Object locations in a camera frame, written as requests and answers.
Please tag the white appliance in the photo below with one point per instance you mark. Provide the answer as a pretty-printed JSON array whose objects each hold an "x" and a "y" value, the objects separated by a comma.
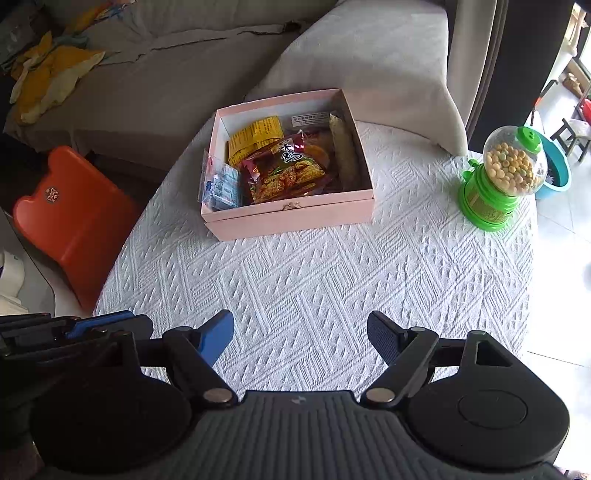
[{"x": 11, "y": 277}]

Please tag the small dark stool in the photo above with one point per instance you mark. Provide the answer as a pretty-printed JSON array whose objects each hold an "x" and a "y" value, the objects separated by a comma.
[{"x": 570, "y": 127}]

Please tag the clear pastry packet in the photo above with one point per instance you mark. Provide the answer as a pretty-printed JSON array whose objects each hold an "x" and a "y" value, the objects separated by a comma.
[{"x": 346, "y": 157}]

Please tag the cardboard box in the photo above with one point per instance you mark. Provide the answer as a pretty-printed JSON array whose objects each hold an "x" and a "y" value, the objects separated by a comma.
[{"x": 286, "y": 219}]

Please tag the grey sofa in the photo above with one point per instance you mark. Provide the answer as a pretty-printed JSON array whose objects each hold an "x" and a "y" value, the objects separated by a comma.
[{"x": 161, "y": 92}]

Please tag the zip bag of blue candies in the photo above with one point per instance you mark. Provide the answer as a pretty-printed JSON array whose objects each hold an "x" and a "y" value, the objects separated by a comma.
[{"x": 221, "y": 187}]

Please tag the red snack packet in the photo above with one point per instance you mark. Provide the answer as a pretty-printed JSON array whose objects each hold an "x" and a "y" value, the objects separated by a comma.
[{"x": 281, "y": 177}]

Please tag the yellow snack packet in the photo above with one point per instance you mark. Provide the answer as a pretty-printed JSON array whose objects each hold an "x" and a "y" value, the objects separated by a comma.
[{"x": 256, "y": 138}]

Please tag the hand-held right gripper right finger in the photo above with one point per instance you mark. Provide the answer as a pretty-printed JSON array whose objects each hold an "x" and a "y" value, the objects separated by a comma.
[{"x": 385, "y": 339}]

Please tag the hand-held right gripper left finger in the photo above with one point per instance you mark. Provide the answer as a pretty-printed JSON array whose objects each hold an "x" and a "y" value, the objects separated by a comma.
[{"x": 217, "y": 339}]

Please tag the blue basin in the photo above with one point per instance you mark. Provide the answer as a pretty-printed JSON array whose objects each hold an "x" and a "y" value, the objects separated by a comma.
[{"x": 561, "y": 175}]

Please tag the orange plastic chair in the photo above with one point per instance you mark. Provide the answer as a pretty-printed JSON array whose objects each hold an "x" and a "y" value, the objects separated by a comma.
[{"x": 78, "y": 221}]

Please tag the yellow cloth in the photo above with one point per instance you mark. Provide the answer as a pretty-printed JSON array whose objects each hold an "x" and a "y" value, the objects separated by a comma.
[{"x": 51, "y": 74}]

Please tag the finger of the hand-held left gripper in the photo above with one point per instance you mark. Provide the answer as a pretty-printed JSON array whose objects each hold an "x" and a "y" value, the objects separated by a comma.
[
  {"x": 134, "y": 326},
  {"x": 101, "y": 323}
]

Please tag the white textured tablecloth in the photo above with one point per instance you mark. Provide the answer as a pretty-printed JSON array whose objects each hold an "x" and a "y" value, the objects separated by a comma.
[{"x": 300, "y": 286}]

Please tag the green candy dispenser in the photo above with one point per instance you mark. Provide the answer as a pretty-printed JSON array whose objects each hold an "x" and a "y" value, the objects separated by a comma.
[{"x": 485, "y": 198}]

